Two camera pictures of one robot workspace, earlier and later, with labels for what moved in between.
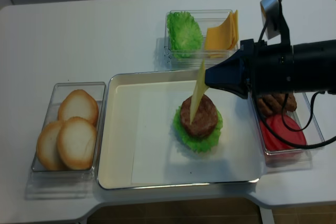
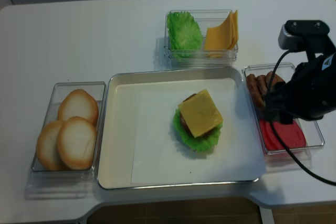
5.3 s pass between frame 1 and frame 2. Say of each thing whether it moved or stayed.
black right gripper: moved
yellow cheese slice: moved
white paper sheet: stayed
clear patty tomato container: stayed
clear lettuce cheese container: stayed
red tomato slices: stayed
